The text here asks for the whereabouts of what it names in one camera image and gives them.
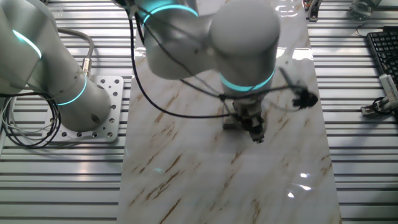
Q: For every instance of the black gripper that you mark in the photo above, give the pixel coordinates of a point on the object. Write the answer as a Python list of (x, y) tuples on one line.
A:
[(248, 112)]

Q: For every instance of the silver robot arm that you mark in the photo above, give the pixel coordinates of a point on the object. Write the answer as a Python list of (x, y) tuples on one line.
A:
[(242, 31)]

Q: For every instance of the grey button box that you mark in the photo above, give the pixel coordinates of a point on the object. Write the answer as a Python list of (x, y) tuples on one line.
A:
[(229, 124)]

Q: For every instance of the marble pattern mat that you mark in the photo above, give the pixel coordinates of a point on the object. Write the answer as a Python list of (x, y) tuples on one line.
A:
[(186, 171)]

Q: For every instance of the black keyboard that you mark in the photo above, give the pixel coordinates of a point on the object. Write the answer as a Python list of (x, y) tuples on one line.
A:
[(385, 46)]

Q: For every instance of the clear glass bottle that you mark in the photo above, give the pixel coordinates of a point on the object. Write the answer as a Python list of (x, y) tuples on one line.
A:
[(360, 11)]

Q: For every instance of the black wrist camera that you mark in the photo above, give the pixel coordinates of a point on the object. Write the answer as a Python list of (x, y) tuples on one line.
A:
[(306, 99)]

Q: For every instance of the silver camera mount bracket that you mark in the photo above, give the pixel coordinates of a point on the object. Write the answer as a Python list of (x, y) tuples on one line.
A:
[(287, 76)]

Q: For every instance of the metal clamp bracket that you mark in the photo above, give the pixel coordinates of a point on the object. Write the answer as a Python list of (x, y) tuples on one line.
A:
[(314, 11)]

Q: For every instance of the silver camera on mount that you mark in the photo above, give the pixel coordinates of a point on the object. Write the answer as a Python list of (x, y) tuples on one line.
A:
[(388, 87)]

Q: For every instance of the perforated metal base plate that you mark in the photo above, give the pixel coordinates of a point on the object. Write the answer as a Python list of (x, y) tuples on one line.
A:
[(115, 93)]

